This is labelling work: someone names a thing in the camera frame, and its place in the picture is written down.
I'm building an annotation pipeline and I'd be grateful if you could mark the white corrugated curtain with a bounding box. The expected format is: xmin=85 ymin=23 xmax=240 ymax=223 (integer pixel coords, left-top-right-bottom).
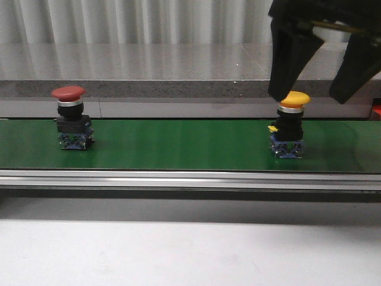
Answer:
xmin=0 ymin=0 xmax=352 ymax=45

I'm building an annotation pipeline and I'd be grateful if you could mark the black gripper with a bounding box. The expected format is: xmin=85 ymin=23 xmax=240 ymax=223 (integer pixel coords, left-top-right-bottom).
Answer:
xmin=268 ymin=1 xmax=380 ymax=104

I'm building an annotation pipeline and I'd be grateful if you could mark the red plastic tray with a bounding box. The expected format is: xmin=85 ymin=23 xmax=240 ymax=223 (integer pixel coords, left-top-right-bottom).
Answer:
xmin=369 ymin=104 xmax=381 ymax=121

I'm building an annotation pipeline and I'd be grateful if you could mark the aluminium conveyor frame rail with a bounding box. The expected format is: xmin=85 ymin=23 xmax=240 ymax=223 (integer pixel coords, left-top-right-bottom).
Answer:
xmin=1 ymin=170 xmax=380 ymax=191

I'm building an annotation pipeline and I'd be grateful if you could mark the green conveyor belt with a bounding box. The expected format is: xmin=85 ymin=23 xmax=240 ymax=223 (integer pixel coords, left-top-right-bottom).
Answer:
xmin=1 ymin=119 xmax=380 ymax=173

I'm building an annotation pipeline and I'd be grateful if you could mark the grey stone countertop slab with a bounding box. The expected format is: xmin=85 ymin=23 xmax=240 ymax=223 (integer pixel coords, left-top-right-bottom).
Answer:
xmin=0 ymin=43 xmax=381 ymax=99

